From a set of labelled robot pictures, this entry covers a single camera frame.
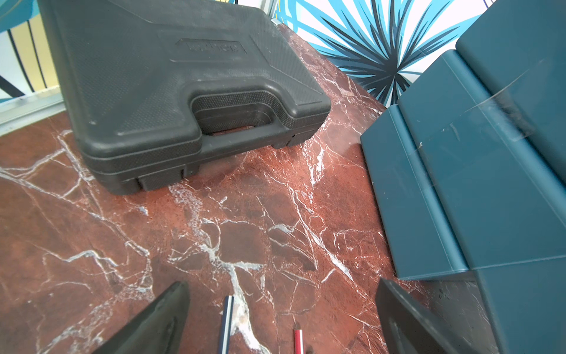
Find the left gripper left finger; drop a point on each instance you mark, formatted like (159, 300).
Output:
(158, 328)

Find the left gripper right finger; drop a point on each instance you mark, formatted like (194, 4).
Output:
(409, 327)

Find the teal three-drawer cabinet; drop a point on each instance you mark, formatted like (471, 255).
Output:
(468, 169)

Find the black pencil left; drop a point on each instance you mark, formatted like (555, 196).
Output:
(225, 329)

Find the red pencil left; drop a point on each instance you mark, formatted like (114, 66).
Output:
(299, 347)

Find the black cloth cover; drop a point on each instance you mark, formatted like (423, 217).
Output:
(155, 89)

